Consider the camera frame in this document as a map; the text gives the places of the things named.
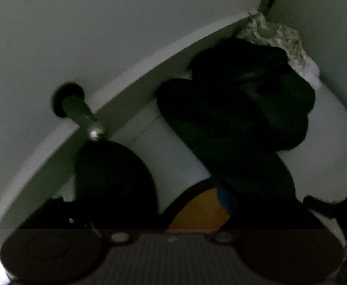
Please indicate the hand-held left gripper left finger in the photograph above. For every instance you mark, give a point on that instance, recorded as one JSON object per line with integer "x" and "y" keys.
{"x": 69, "y": 213}

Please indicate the black metal door stopper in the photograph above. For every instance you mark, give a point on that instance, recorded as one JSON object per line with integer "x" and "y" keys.
{"x": 78, "y": 109}

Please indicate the white camouflage print sneaker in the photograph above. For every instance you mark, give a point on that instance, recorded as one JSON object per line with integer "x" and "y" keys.
{"x": 292, "y": 47}

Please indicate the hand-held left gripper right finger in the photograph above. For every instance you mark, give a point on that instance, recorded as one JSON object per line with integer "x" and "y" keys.
{"x": 225, "y": 202}

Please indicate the white door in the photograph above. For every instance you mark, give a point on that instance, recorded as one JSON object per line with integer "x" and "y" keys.
{"x": 325, "y": 20}

